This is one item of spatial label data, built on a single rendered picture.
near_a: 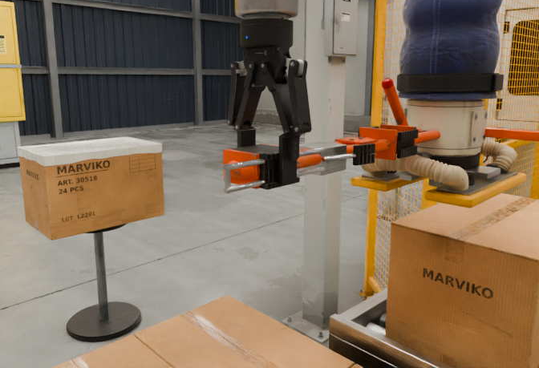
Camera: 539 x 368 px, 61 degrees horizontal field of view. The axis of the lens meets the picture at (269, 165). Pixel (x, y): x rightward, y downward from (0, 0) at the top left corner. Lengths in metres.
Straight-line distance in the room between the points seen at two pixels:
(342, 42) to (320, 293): 1.32
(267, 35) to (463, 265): 0.89
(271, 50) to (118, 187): 1.87
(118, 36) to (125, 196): 10.02
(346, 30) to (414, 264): 1.29
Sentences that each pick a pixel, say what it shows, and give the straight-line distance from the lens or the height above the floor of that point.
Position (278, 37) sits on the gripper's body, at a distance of 0.64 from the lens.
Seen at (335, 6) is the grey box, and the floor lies 1.69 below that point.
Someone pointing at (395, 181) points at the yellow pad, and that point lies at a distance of 1.10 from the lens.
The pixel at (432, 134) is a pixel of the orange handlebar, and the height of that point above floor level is 1.25.
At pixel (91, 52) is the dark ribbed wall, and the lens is 11.99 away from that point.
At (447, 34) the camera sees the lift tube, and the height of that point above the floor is 1.46.
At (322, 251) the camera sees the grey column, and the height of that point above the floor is 0.46.
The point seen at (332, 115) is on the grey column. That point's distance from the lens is 2.32.
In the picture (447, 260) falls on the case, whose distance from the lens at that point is 1.34.
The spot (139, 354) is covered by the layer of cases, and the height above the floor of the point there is 0.54.
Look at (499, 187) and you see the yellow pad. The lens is 1.12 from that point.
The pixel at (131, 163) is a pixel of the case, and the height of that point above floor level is 0.94.
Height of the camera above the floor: 1.36
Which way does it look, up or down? 11 degrees down
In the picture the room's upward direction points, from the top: straight up
